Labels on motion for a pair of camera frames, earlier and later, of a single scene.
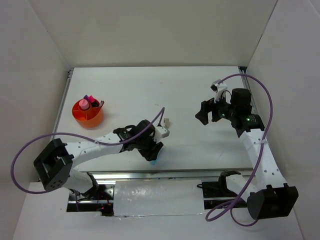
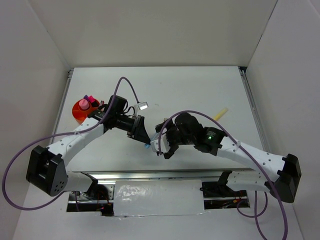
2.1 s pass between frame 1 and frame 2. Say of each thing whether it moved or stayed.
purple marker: stayed
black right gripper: moved
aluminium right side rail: stayed
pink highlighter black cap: stayed
